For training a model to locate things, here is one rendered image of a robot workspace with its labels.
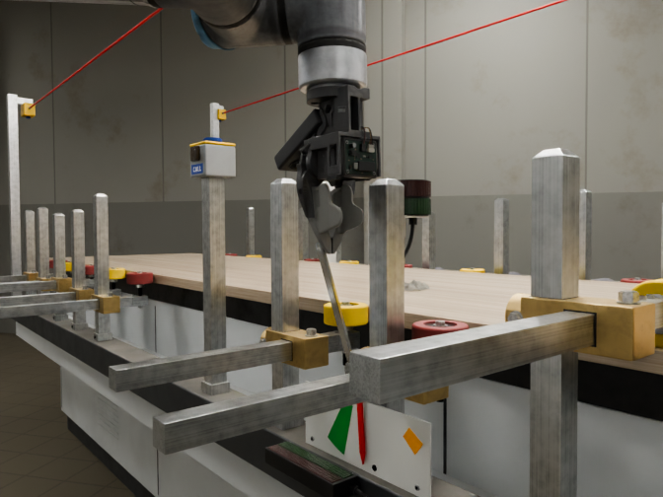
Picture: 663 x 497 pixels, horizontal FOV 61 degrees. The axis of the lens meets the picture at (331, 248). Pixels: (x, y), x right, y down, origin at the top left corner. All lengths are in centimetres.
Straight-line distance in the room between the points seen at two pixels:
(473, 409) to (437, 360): 59
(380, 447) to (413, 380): 44
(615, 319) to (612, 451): 33
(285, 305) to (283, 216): 15
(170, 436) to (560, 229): 43
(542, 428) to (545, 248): 19
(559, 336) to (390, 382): 21
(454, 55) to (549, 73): 73
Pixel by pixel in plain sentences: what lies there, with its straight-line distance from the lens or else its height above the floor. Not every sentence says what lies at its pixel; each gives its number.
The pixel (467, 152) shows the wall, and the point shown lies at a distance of 468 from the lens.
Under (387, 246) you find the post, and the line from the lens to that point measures 77.
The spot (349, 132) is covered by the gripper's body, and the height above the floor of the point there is 116.
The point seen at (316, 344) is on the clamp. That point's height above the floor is 85.
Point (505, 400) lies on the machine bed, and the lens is 95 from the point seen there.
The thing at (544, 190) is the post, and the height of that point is 108.
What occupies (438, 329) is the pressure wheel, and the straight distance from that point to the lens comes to 79.
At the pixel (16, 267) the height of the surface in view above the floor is 86.
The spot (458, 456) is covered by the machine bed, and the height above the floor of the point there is 66.
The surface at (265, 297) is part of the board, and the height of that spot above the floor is 89.
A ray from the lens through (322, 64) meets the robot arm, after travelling 74.
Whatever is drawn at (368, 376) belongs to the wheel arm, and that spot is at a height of 95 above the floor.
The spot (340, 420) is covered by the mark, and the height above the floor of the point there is 76.
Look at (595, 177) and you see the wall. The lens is 472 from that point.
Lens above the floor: 104
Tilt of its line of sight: 2 degrees down
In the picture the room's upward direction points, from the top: straight up
